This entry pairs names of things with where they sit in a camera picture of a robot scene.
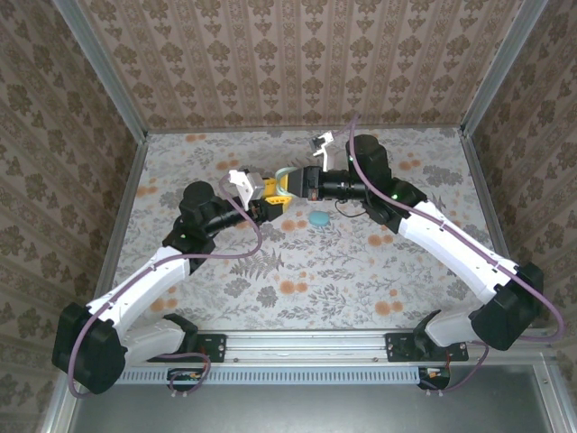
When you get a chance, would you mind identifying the floral patterned tablecloth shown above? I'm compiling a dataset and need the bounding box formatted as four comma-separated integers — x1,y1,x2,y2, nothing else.
114,128,519,333

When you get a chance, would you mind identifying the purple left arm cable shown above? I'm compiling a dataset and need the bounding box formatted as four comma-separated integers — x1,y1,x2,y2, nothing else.
67,174,263,399

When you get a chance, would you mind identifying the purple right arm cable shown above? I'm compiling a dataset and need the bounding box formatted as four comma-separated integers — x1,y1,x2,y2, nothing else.
332,113,565,394

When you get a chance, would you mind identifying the aluminium side rail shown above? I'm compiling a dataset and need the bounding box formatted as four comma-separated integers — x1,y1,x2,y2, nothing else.
85,133,150,333
460,128,533,330

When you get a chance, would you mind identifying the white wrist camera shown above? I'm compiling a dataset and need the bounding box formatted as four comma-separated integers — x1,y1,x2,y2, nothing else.
309,131,337,171
227,169,266,207

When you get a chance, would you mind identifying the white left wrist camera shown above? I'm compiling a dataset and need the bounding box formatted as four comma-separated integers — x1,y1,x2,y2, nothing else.
227,169,266,207

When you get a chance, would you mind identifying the pale silicone case sleeve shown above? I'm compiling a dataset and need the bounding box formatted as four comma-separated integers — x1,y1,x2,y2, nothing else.
274,165,299,198

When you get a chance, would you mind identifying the thin black wire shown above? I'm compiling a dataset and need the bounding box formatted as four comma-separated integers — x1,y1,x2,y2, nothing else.
334,200,367,218

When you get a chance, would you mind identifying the black controller board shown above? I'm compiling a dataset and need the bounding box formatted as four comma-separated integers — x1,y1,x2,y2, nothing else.
417,365,453,392
165,367,212,392

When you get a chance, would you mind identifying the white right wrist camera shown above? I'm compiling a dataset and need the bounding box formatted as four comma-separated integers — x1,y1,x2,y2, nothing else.
309,131,337,171

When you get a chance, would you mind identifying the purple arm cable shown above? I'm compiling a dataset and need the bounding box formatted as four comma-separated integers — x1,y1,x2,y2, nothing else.
332,113,565,394
67,174,263,399

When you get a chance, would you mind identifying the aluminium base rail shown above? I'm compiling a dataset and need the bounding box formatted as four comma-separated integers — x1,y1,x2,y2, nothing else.
67,328,554,367

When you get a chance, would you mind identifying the slotted grey cable duct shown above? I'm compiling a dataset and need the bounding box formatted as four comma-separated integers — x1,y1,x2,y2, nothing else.
121,365,425,385

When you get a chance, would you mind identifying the grey metal panel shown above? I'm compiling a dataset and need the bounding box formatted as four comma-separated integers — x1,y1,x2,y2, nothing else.
67,365,558,433

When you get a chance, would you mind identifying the aluminium corner post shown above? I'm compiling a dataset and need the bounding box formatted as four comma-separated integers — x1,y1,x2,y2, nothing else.
51,0,151,142
460,0,550,134

